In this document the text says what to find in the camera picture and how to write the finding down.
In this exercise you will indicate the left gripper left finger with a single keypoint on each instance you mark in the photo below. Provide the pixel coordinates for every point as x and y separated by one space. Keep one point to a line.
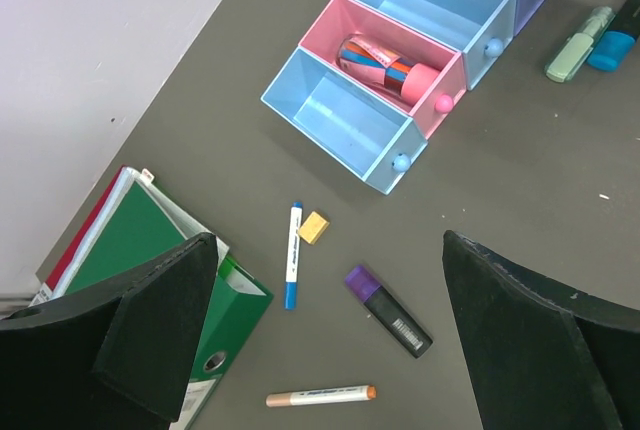
115 355

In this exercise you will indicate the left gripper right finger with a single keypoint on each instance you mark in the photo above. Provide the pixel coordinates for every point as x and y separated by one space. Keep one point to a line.
540 354

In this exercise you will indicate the green ring binder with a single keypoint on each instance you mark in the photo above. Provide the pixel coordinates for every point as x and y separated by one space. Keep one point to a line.
148 223

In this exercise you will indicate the purple black highlighter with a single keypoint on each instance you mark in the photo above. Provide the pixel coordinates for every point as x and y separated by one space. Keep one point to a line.
389 312

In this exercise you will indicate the white blue pen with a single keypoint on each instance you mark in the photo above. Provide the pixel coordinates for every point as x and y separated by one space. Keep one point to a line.
292 261

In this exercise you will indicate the yellow eraser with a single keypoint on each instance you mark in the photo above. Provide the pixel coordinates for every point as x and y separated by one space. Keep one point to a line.
313 228

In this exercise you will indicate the green highlighter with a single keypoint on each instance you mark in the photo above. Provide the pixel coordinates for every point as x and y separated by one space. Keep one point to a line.
575 51

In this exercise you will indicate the pink drawer bin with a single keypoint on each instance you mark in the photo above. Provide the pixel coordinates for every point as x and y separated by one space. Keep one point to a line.
342 18

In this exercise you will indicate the crayon tube pink cap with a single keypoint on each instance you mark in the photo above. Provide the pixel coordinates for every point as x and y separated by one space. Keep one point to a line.
377 65

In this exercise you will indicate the light blue bin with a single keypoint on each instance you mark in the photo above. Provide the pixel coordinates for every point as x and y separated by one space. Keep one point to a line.
363 132
478 29

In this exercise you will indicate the blue black marker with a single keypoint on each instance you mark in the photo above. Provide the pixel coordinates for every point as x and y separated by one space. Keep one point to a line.
618 39

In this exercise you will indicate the red folder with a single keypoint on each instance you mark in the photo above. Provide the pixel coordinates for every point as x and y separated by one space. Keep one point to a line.
56 284

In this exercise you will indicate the pink pencil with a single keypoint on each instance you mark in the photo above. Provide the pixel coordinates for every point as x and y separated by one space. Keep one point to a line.
322 396

